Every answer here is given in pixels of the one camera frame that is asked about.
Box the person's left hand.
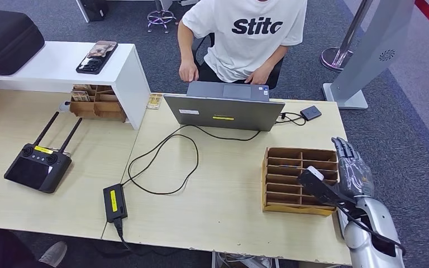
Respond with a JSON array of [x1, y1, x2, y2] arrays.
[[245, 66, 273, 86]]

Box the black computer tower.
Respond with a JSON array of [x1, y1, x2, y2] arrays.
[[75, 0, 109, 23]]

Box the chrome stanchion post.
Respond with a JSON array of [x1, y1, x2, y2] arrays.
[[320, 0, 371, 71]]

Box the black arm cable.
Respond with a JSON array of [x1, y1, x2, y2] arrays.
[[335, 201, 407, 257]]

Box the black hard drive cable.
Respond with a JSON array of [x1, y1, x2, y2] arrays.
[[275, 112, 307, 127]]

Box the person's right hand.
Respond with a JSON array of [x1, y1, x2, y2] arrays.
[[178, 59, 199, 83]]

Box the black mains cord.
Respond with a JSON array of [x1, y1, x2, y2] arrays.
[[113, 219, 137, 253]]

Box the black office chair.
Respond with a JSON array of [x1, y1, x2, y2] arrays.
[[191, 32, 285, 90]]

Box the small wooden organizer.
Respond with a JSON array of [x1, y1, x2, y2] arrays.
[[69, 84, 127, 123]]

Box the white desk shelf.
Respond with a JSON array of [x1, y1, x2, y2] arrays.
[[0, 41, 151, 130]]

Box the black smartphone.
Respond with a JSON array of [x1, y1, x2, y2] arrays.
[[75, 40, 118, 75]]

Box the patterned card on desk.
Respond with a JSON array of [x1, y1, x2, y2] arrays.
[[146, 93, 164, 110]]

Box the large wooden card organizer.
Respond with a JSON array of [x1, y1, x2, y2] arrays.
[[261, 147, 339, 217]]

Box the black remote controller with antennas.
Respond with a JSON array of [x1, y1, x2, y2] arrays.
[[3, 112, 83, 194]]

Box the small black hard drive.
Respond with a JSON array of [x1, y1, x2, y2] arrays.
[[299, 105, 322, 122]]

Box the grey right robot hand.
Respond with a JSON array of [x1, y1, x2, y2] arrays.
[[331, 137, 375, 201]]

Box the person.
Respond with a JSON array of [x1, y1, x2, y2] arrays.
[[177, 0, 308, 86]]

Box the chrome stool base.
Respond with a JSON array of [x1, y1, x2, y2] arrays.
[[146, 0, 178, 34]]

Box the person's shoe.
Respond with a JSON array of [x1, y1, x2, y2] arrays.
[[39, 241, 68, 268]]

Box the black power adapter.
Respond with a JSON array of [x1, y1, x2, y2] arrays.
[[103, 184, 128, 223]]

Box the black laptop power cable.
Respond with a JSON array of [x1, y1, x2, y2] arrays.
[[121, 125, 261, 195]]

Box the grey laptop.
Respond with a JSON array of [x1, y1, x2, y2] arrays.
[[163, 81, 285, 132]]

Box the person's leg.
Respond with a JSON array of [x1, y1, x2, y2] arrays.
[[0, 228, 42, 268]]

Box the black carry case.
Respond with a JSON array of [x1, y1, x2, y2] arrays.
[[0, 8, 46, 80]]

